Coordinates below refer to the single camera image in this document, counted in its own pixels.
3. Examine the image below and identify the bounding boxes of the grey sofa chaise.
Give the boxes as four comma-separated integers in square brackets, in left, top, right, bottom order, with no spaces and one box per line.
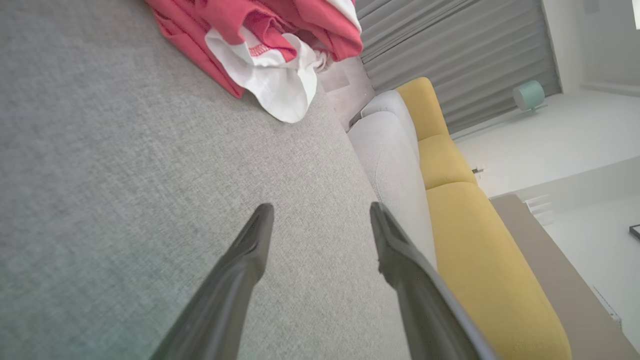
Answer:
[0,0,416,360]

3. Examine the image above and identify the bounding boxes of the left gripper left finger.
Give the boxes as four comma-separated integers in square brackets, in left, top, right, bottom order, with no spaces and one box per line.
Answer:
[150,203,275,360]

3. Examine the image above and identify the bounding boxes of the red shorts with white stripe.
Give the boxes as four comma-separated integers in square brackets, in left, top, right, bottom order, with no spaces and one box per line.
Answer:
[240,0,364,63]

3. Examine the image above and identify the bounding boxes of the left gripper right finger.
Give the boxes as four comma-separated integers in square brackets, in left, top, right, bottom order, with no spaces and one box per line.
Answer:
[370,202,501,360]

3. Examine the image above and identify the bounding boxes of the grey pleated curtain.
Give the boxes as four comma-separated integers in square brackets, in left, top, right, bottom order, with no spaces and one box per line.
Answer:
[354,0,563,135]

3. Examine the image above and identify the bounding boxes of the beige ledge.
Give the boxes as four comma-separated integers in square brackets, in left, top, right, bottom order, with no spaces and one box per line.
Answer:
[490,194,640,360]

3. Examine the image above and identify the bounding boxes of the yellow sofa back cushion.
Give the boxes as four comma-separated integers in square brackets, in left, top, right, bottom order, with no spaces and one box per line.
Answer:
[417,134,479,191]
[426,181,573,360]
[395,76,450,142]

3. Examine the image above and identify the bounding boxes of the red and white basketball jersey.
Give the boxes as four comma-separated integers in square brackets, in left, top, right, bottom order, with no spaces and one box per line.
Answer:
[145,0,331,124]

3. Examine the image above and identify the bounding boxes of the grey sofa seat cushion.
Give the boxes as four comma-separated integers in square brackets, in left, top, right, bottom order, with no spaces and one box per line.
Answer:
[361,90,421,151]

